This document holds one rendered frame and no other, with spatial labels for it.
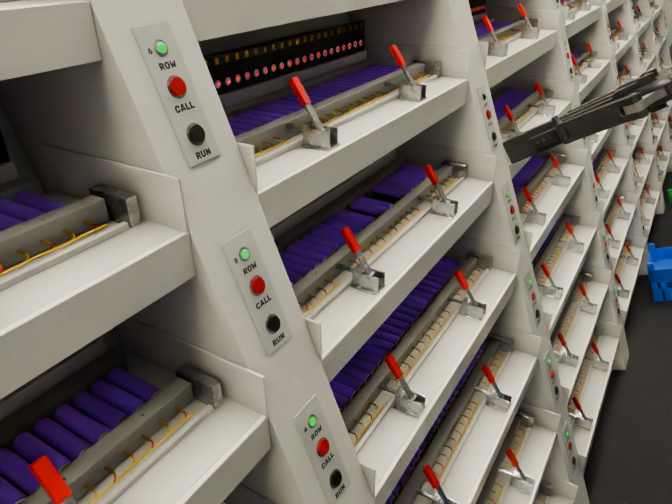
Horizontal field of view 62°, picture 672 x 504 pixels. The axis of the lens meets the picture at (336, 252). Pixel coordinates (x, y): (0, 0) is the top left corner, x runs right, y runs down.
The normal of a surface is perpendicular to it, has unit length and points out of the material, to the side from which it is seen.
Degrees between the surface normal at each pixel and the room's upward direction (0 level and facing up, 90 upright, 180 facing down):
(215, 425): 21
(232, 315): 90
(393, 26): 90
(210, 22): 111
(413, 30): 90
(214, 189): 90
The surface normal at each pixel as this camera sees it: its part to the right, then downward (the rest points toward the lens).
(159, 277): 0.85, 0.25
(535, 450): -0.01, -0.87
